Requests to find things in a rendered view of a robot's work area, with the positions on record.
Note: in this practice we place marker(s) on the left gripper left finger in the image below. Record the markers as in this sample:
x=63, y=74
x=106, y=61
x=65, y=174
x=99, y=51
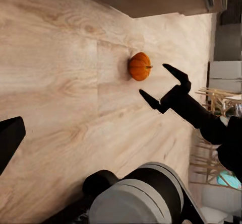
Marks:
x=12, y=132

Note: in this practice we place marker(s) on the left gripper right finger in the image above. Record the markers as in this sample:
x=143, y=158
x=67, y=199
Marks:
x=234, y=132

